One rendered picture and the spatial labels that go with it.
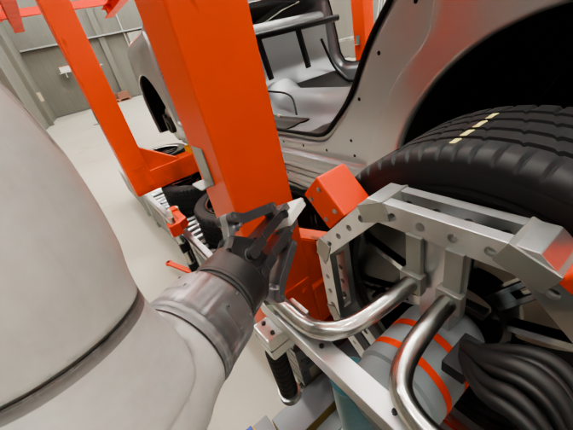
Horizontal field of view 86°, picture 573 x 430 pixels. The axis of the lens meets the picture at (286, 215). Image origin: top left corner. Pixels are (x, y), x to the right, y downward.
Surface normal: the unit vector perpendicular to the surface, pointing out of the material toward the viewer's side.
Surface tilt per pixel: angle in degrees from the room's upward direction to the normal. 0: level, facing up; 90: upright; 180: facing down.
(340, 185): 45
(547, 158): 12
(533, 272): 90
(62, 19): 90
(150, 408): 77
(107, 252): 87
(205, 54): 90
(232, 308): 71
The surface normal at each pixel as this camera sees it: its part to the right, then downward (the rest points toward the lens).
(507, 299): -0.78, 0.45
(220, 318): 0.67, -0.50
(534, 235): -0.21, -0.84
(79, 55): 0.59, 0.29
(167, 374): 0.88, -0.33
